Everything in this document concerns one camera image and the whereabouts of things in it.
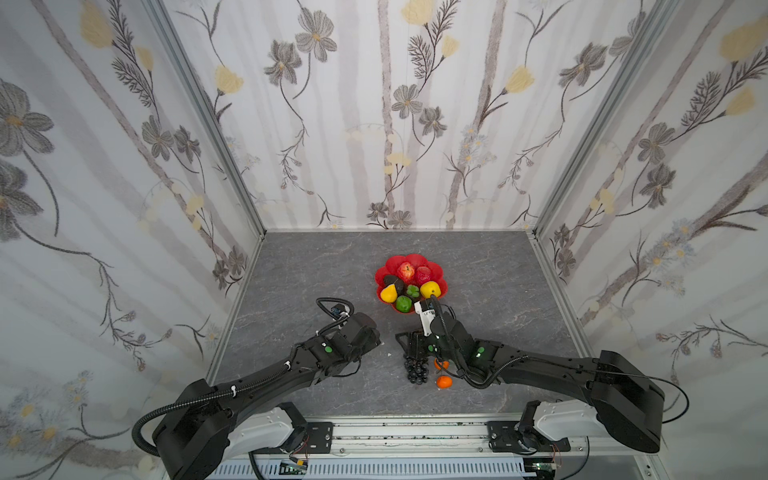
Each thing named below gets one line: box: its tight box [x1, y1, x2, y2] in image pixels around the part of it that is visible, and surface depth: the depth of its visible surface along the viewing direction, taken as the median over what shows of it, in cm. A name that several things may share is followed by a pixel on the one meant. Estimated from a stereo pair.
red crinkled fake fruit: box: [397, 261, 415, 283], surface depth 103 cm
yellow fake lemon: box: [420, 281, 441, 299], surface depth 97 cm
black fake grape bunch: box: [404, 356, 429, 385], surface depth 83 cm
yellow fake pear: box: [380, 283, 398, 303], surface depth 97 cm
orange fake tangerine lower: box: [437, 375, 453, 389], surface depth 82 cm
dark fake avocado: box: [384, 274, 407, 297], surface depth 101 cm
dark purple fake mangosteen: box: [404, 284, 421, 300], surface depth 99 cm
